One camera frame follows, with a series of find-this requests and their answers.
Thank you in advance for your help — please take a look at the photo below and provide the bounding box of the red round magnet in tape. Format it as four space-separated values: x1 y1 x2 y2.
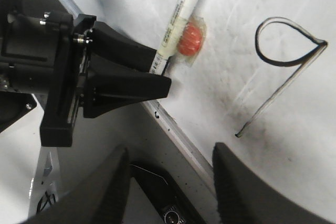
176 15 207 67

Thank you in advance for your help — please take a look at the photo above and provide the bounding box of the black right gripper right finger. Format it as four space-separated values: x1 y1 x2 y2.
212 142 335 223

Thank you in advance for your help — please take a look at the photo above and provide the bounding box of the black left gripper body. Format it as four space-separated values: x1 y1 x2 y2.
1 0 96 147

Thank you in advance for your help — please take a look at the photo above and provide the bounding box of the aluminium whiteboard frame rail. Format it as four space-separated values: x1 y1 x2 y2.
58 0 214 191

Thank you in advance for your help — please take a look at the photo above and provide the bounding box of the white whiteboard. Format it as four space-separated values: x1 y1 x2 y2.
73 0 335 222

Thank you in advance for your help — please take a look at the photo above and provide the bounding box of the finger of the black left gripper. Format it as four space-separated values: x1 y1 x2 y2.
90 22 156 72
83 73 172 118

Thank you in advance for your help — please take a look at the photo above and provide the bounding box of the white whiteboard marker pen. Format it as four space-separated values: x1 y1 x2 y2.
149 0 198 75

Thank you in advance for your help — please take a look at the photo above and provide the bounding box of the black front camera device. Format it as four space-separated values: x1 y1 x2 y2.
130 162 205 223

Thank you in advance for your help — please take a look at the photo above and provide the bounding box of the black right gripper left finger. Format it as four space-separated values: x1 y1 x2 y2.
24 146 131 223

